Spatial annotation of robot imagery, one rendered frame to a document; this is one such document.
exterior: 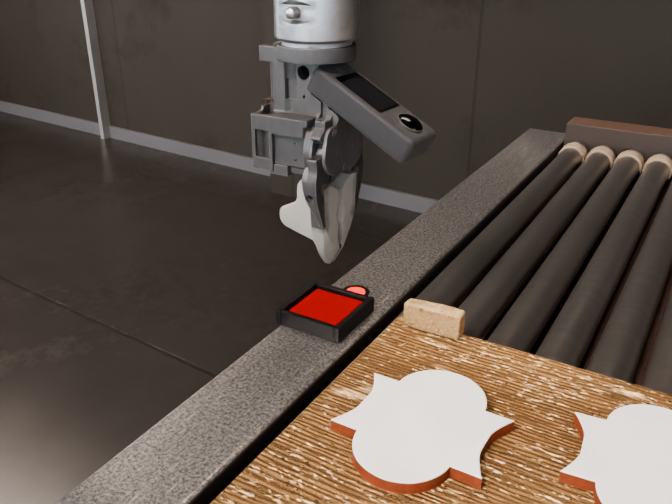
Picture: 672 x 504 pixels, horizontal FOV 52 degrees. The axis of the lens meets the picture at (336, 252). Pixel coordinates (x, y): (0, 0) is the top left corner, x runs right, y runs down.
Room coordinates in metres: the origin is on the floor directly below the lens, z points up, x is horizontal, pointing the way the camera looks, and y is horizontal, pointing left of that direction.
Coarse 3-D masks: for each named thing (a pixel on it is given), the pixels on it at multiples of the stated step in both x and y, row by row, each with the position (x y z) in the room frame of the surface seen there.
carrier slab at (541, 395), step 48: (384, 336) 0.56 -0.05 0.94; (432, 336) 0.56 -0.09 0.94; (336, 384) 0.49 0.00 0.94; (480, 384) 0.49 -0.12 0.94; (528, 384) 0.49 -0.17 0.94; (576, 384) 0.49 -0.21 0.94; (624, 384) 0.49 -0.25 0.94; (288, 432) 0.42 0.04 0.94; (336, 432) 0.42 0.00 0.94; (528, 432) 0.42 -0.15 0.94; (576, 432) 0.42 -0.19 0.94; (240, 480) 0.37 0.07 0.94; (288, 480) 0.37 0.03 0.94; (336, 480) 0.37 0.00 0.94; (528, 480) 0.37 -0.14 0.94
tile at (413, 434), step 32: (384, 384) 0.47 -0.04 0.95; (416, 384) 0.47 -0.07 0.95; (448, 384) 0.47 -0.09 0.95; (352, 416) 0.43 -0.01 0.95; (384, 416) 0.43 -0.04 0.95; (416, 416) 0.43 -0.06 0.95; (448, 416) 0.43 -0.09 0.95; (480, 416) 0.43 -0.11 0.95; (352, 448) 0.39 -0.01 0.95; (384, 448) 0.39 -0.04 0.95; (416, 448) 0.39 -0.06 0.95; (448, 448) 0.39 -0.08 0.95; (480, 448) 0.39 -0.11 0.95; (384, 480) 0.36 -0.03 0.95; (416, 480) 0.36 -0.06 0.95; (480, 480) 0.36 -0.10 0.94
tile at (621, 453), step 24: (624, 408) 0.44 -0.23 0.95; (648, 408) 0.44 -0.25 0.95; (600, 432) 0.41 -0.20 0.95; (624, 432) 0.41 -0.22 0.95; (648, 432) 0.41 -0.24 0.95; (600, 456) 0.39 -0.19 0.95; (624, 456) 0.39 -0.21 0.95; (648, 456) 0.39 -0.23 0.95; (576, 480) 0.37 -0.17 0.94; (600, 480) 0.36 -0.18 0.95; (624, 480) 0.36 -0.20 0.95; (648, 480) 0.36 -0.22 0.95
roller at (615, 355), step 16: (656, 224) 0.88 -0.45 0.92; (656, 240) 0.82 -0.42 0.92; (640, 256) 0.79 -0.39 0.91; (656, 256) 0.77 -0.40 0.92; (640, 272) 0.73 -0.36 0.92; (656, 272) 0.73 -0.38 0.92; (624, 288) 0.71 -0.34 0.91; (640, 288) 0.69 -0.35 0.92; (656, 288) 0.70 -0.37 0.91; (624, 304) 0.66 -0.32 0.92; (640, 304) 0.65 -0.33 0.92; (656, 304) 0.68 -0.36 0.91; (608, 320) 0.65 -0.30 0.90; (624, 320) 0.62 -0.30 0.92; (640, 320) 0.62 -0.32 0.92; (608, 336) 0.59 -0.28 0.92; (624, 336) 0.59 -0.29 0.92; (640, 336) 0.60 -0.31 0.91; (608, 352) 0.56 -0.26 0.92; (624, 352) 0.56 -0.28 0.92; (640, 352) 0.58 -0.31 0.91; (592, 368) 0.54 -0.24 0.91; (608, 368) 0.53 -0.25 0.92; (624, 368) 0.54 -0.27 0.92
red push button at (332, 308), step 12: (312, 300) 0.65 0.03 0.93; (324, 300) 0.65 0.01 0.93; (336, 300) 0.65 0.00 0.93; (348, 300) 0.65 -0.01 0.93; (300, 312) 0.62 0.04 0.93; (312, 312) 0.62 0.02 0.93; (324, 312) 0.62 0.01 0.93; (336, 312) 0.62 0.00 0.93; (348, 312) 0.62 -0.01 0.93; (336, 324) 0.60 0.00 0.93
